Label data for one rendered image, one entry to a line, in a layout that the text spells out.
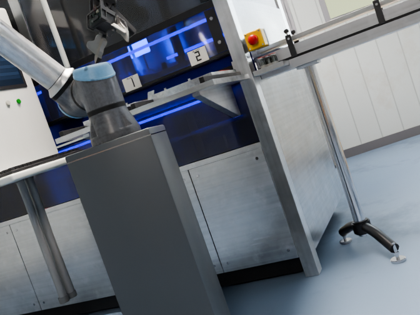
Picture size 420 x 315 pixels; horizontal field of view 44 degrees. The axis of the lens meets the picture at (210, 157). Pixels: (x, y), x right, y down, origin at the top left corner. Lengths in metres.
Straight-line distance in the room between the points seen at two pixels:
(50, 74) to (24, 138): 0.82
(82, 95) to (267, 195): 0.97
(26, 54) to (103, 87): 0.26
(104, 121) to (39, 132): 1.01
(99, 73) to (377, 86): 3.75
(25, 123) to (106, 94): 0.99
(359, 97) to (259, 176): 2.90
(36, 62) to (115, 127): 0.32
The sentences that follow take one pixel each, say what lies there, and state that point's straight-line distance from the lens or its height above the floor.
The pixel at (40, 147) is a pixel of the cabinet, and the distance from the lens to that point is 2.45.
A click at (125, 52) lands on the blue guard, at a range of 2.33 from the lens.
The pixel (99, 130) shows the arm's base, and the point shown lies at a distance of 1.49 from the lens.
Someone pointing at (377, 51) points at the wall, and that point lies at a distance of 5.00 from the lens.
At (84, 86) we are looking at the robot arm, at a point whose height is 0.96.
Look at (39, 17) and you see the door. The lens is 2.61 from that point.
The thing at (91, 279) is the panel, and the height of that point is 0.19.
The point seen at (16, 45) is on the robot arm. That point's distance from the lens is 1.62.
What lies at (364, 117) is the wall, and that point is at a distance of 4.96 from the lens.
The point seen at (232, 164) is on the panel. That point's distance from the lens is 2.18.
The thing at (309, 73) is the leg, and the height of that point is 0.80.
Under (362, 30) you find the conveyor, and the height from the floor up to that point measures 0.89.
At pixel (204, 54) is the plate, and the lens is 2.17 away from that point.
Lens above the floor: 0.76
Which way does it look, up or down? 4 degrees down
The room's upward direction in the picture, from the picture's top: 19 degrees counter-clockwise
